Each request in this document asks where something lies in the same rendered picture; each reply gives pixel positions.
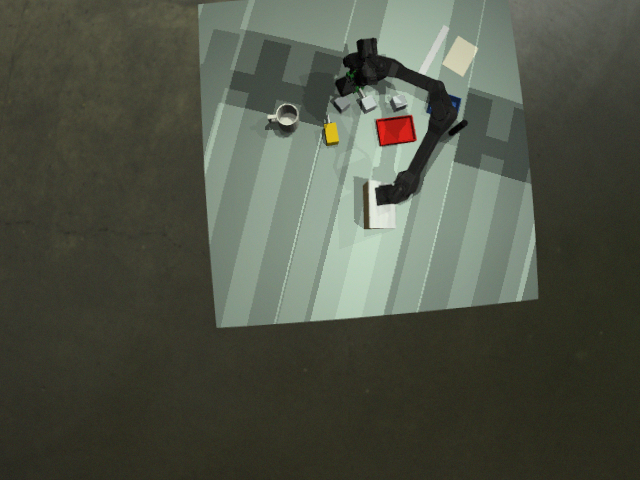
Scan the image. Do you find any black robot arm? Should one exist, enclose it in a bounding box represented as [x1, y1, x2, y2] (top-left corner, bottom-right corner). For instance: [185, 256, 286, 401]
[343, 38, 458, 206]

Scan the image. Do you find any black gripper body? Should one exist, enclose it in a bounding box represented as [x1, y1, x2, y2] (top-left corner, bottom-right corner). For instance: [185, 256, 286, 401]
[335, 69, 386, 98]

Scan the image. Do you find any grey tapered cup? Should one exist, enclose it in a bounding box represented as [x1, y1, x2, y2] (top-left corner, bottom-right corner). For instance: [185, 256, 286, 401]
[267, 103, 299, 133]

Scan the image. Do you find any red tray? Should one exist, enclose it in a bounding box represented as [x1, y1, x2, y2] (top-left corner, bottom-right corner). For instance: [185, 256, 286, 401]
[376, 115, 417, 146]

